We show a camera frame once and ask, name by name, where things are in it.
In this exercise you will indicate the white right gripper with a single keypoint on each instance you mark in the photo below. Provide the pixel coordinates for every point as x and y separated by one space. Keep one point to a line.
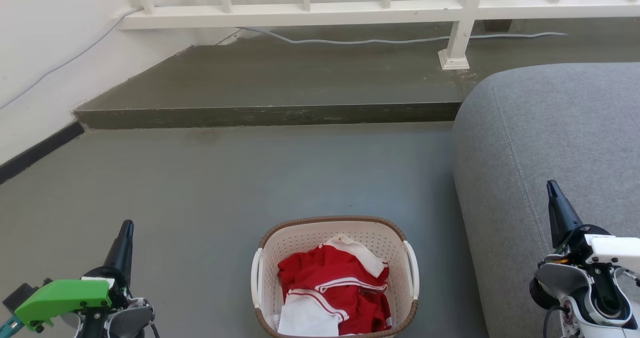
615 250

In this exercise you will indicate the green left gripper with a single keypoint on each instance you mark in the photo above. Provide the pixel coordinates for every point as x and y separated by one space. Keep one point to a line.
60 298

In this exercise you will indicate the cream perforated laundry basket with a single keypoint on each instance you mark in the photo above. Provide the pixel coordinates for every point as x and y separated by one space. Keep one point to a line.
300 243

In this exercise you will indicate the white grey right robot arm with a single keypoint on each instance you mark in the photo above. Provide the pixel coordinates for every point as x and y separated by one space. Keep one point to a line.
560 278

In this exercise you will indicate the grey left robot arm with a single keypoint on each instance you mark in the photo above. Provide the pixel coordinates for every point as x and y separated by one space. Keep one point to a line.
125 320

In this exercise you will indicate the grey fabric sofa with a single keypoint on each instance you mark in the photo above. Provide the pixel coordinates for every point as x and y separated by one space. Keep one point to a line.
550 128

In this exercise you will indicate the black baseboard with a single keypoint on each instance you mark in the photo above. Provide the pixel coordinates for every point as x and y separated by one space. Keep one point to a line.
40 151

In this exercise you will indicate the red and white garment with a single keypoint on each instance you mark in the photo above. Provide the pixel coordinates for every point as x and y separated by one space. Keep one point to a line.
330 283

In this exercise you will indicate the raised concrete step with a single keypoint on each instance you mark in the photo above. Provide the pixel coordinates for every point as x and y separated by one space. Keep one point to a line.
280 78

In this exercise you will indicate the white railing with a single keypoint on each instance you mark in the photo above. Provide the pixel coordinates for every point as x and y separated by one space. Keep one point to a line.
300 13

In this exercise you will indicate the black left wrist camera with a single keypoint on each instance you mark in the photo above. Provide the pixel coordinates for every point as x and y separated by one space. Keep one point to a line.
20 295

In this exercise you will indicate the teal left camera connector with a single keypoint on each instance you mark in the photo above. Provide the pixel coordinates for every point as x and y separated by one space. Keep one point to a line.
9 325

